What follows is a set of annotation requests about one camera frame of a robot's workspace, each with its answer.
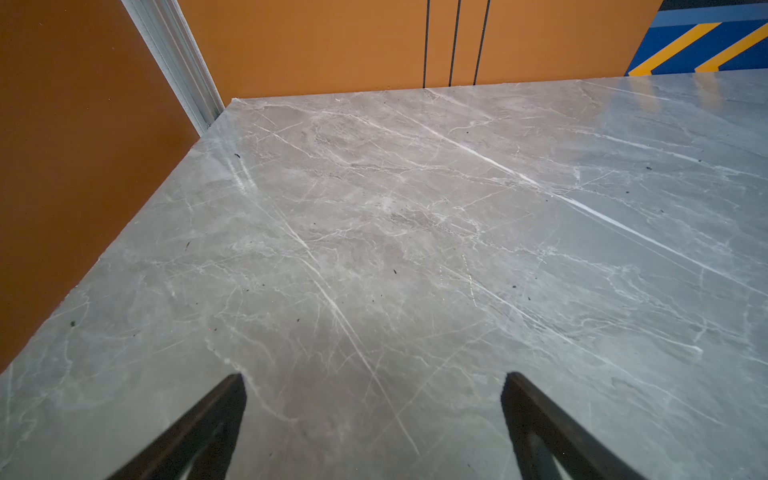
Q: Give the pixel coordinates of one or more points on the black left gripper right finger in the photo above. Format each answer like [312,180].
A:
[548,443]

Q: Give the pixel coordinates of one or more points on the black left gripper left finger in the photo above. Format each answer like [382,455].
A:
[200,444]

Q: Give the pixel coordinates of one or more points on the aluminium corner post left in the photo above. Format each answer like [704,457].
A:
[166,33]

